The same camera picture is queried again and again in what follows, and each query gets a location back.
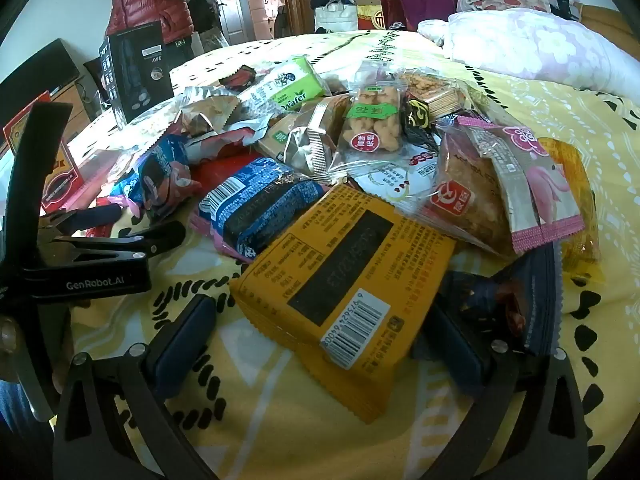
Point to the black appliance box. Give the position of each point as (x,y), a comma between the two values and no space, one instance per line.
(135,70)

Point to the red orange cardboard box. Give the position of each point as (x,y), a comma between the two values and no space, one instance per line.
(55,175)

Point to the blue crinkled snack packet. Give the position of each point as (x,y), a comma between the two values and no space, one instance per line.
(165,175)

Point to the white carrier bag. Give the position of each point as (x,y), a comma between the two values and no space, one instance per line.
(336,17)

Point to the dark blue chocolate packet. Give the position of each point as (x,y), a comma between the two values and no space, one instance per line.
(530,305)

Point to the clear yellow snack packet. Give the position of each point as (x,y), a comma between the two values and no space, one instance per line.
(575,175)

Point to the dark red candy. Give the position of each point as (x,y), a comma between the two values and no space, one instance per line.
(239,79)

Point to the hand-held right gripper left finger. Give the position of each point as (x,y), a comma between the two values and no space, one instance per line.
(186,345)

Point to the clear pink-edged cake packet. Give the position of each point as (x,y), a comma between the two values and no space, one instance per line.
(470,200)

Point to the clear cracker packet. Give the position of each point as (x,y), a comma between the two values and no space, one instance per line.
(435,95)

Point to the orange snack packet with barcode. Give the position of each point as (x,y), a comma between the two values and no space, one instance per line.
(345,270)

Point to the gold foil snack packet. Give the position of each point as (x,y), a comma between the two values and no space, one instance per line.
(312,145)

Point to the blue black cookie packet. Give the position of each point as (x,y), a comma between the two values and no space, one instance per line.
(265,205)

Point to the wooden cabinet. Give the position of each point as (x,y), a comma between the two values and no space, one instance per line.
(75,100)

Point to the black television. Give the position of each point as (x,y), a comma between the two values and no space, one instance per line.
(35,70)

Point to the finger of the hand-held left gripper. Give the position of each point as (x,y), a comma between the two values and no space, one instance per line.
(150,237)
(100,215)

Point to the pile of mixed snack packets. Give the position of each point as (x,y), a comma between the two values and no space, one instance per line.
(210,115)

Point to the wooden door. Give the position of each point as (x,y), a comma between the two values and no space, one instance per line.
(225,0)

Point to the clear biscuit packet green label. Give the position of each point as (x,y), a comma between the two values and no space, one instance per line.
(367,120)

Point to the wooden bed frame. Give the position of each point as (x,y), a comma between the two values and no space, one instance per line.
(615,22)

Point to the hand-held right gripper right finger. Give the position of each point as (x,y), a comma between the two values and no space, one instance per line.
(457,357)

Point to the white floral pillow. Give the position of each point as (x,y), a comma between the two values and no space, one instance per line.
(525,45)

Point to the black yellow candy wrapper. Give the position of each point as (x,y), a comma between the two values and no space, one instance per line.
(417,115)

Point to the white red-print snack packet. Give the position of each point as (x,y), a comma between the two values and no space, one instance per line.
(395,180)

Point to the green wafer packet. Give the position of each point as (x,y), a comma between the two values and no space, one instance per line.
(285,85)

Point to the red gold gift box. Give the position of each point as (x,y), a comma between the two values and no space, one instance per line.
(375,15)

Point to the yellow patterned bedspread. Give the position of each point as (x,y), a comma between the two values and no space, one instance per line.
(600,360)

